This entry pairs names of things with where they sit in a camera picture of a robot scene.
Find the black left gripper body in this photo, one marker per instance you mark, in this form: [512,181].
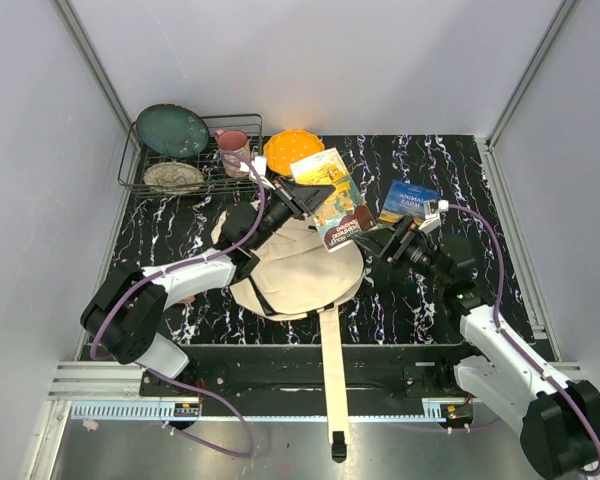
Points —
[277,211]

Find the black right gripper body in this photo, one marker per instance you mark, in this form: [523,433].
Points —
[413,251]

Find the yellow blue picture book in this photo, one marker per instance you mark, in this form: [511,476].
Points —
[345,212]

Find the cream canvas backpack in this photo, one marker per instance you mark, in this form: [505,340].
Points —
[295,279]

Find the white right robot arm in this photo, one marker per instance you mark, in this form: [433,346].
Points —
[556,418]

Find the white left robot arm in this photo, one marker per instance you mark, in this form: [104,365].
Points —
[125,313]

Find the blue Animal Farm book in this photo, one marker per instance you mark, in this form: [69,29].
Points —
[406,199]

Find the yellow polka dot plate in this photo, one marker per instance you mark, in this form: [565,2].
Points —
[285,148]

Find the pink ghost pattern mug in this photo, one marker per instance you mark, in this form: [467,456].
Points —
[231,142]

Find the speckled beige plate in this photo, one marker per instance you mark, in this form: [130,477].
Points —
[173,178]

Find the dark teal plate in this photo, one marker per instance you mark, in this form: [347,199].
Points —
[172,130]

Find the grey wire dish rack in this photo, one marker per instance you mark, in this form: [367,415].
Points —
[137,157]

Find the aluminium front rail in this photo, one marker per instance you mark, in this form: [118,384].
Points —
[108,380]

